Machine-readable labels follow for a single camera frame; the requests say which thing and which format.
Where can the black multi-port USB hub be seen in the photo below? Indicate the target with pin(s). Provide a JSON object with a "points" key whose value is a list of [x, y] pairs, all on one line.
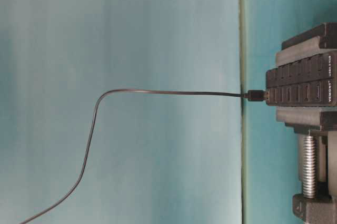
{"points": [[309, 82]]}

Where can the black bench vise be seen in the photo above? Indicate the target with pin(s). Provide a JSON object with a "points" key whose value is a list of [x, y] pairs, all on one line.
{"points": [[316, 131]]}

